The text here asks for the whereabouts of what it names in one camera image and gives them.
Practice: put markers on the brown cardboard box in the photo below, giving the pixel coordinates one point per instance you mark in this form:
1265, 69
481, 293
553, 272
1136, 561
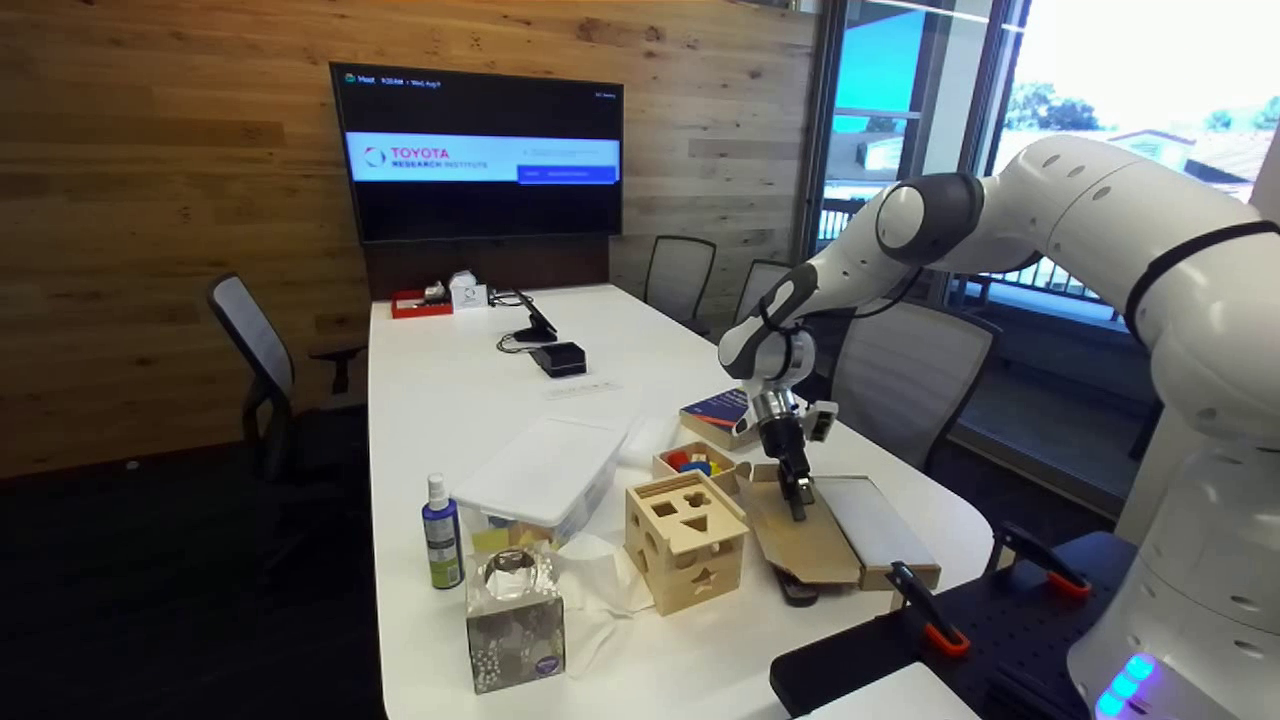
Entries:
846, 536

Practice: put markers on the orange handled clamp left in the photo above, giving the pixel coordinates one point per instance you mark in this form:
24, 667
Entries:
939, 630

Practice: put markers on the grey office chair middle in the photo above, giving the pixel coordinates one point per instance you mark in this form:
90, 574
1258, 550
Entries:
760, 278

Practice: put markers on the grey office chair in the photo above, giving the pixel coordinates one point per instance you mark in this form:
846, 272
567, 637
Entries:
906, 373
760, 278
679, 272

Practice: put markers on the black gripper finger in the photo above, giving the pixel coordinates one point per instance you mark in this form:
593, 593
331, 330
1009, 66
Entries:
784, 487
806, 496

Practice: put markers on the orange handled clamp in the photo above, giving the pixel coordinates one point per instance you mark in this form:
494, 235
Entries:
1022, 546
939, 630

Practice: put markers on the grey office chair far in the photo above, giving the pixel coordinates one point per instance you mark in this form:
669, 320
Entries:
679, 272

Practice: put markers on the grey tissue box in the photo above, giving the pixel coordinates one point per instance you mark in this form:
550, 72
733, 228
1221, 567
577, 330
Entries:
514, 621

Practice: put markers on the grey office chair near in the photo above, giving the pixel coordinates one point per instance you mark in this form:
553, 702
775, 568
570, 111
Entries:
906, 373

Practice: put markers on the wall mounted tv screen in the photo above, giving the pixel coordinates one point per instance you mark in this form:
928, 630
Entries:
477, 156

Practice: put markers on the orange handled clamp right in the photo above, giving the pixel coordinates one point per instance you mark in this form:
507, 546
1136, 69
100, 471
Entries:
1022, 546

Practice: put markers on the wooden shape sorter cube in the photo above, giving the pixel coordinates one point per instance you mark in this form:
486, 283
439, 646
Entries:
687, 536

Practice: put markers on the blue hand sanitizer bottle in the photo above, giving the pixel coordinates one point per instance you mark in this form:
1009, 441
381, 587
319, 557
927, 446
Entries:
443, 536

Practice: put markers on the black chair by wall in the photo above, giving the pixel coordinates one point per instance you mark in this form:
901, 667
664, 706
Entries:
287, 446

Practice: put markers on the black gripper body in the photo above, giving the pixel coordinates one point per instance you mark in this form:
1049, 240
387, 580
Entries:
790, 422

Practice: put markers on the black square device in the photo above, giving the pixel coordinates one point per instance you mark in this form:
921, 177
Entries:
563, 361

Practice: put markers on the red flat object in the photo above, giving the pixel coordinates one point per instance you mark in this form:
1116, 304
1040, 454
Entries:
418, 304

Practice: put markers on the small wooden block tray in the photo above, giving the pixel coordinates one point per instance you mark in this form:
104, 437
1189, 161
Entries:
699, 459

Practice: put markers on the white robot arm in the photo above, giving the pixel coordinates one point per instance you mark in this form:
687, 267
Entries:
1185, 283

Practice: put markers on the blue lidded wooden box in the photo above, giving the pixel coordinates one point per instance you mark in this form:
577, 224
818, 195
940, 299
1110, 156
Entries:
721, 419

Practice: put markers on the black tablet on stand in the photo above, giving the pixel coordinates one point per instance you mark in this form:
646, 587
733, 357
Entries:
536, 326

